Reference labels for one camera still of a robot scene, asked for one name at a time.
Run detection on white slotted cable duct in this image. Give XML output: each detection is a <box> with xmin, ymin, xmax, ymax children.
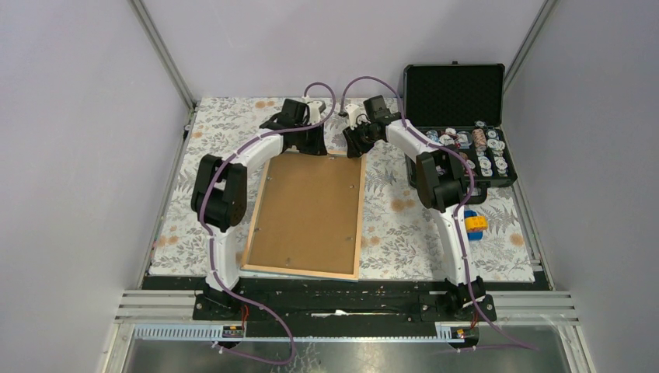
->
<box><xmin>133</xmin><ymin>323</ymin><xmax>465</xmax><ymax>344</ymax></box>

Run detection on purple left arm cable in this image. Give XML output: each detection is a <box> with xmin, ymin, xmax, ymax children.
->
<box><xmin>197</xmin><ymin>82</ymin><xmax>338</xmax><ymax>365</ymax></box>

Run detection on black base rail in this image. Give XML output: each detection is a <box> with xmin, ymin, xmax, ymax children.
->
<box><xmin>193</xmin><ymin>278</ymin><xmax>497</xmax><ymax>338</ymax></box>

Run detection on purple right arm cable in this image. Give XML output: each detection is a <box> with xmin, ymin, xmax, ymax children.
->
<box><xmin>338</xmin><ymin>75</ymin><xmax>539</xmax><ymax>352</ymax></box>

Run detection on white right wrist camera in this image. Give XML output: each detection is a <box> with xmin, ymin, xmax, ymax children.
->
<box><xmin>344</xmin><ymin>103</ymin><xmax>364</xmax><ymax>129</ymax></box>

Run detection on aluminium frame rails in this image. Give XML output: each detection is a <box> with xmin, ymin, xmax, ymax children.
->
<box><xmin>115</xmin><ymin>287</ymin><xmax>579</xmax><ymax>325</ymax></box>

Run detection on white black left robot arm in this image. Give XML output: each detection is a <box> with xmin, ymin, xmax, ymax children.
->
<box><xmin>190</xmin><ymin>98</ymin><xmax>327</xmax><ymax>319</ymax></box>

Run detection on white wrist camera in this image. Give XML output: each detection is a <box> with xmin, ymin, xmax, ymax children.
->
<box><xmin>344</xmin><ymin>103</ymin><xmax>364</xmax><ymax>129</ymax></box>
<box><xmin>307</xmin><ymin>100</ymin><xmax>326</xmax><ymax>125</ymax></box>

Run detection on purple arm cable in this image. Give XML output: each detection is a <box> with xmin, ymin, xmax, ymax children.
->
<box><xmin>197</xmin><ymin>82</ymin><xmax>338</xmax><ymax>365</ymax></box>
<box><xmin>338</xmin><ymin>75</ymin><xmax>539</xmax><ymax>352</ymax></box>

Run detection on floral tablecloth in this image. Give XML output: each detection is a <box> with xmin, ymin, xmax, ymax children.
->
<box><xmin>148</xmin><ymin>97</ymin><xmax>534</xmax><ymax>282</ymax></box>

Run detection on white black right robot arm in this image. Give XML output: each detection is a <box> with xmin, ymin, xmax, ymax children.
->
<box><xmin>340</xmin><ymin>96</ymin><xmax>486</xmax><ymax>320</ymax></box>

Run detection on brown poker chip stack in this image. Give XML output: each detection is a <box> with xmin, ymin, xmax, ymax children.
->
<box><xmin>472</xmin><ymin>128</ymin><xmax>488</xmax><ymax>152</ymax></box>

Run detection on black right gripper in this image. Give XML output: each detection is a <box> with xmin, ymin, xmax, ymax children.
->
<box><xmin>341</xmin><ymin>120</ymin><xmax>379</xmax><ymax>159</ymax></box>

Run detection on black poker chip case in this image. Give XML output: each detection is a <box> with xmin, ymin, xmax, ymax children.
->
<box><xmin>403</xmin><ymin>62</ymin><xmax>518</xmax><ymax>204</ymax></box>

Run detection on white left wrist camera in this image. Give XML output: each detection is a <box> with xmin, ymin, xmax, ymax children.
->
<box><xmin>307</xmin><ymin>100</ymin><xmax>326</xmax><ymax>125</ymax></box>

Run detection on blue yellow toy car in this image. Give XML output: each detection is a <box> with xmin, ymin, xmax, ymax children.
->
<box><xmin>463</xmin><ymin>210</ymin><xmax>489</xmax><ymax>241</ymax></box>

